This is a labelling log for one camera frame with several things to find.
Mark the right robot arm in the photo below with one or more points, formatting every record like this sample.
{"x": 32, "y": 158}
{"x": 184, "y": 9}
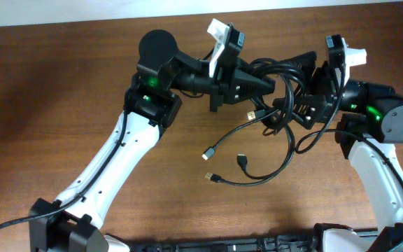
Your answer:
{"x": 371, "y": 125}

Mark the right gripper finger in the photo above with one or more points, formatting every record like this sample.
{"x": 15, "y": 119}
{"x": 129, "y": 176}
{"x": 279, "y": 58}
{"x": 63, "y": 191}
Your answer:
{"x": 309, "y": 109}
{"x": 300, "y": 69}

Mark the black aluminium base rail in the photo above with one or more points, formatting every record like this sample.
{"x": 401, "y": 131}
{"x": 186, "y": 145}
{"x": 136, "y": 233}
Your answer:
{"x": 301, "y": 241}

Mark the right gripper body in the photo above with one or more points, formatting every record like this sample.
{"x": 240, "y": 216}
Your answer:
{"x": 328, "y": 86}

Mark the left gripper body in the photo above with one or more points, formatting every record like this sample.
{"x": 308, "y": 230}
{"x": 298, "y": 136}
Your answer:
{"x": 222, "y": 88}

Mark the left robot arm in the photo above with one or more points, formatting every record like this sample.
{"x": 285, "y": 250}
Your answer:
{"x": 73, "y": 221}

